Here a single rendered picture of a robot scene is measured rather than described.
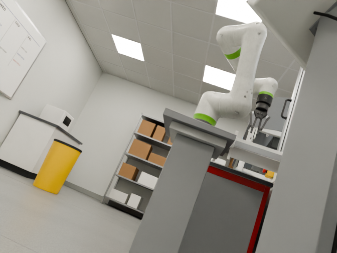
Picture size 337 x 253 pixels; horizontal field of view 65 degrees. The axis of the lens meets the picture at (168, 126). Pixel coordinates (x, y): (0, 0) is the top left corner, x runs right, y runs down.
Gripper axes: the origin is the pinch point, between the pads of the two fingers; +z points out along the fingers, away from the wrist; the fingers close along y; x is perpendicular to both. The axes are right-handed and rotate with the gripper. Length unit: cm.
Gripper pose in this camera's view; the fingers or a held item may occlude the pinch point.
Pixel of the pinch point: (254, 133)
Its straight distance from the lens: 170.7
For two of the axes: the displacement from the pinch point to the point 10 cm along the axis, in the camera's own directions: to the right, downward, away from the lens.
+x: -1.3, -3.5, -9.3
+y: -9.2, -3.1, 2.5
